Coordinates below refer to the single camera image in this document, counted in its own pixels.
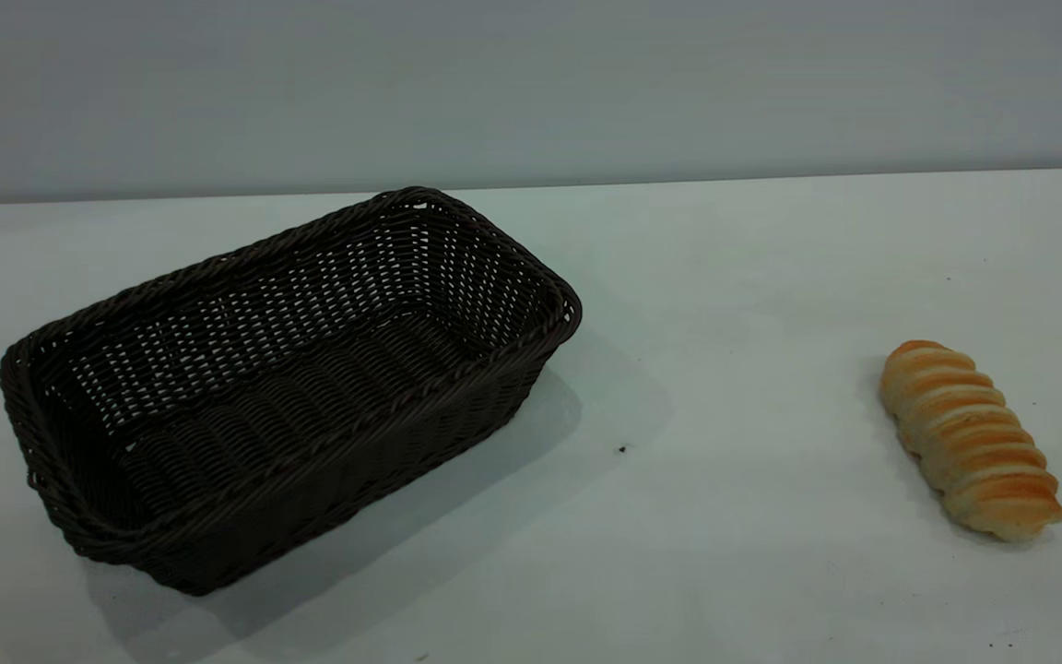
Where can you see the black woven wicker basket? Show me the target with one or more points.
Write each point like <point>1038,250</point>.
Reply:
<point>310,406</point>

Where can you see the golden ridged bread roll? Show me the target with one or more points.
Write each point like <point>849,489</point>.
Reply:
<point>969,438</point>

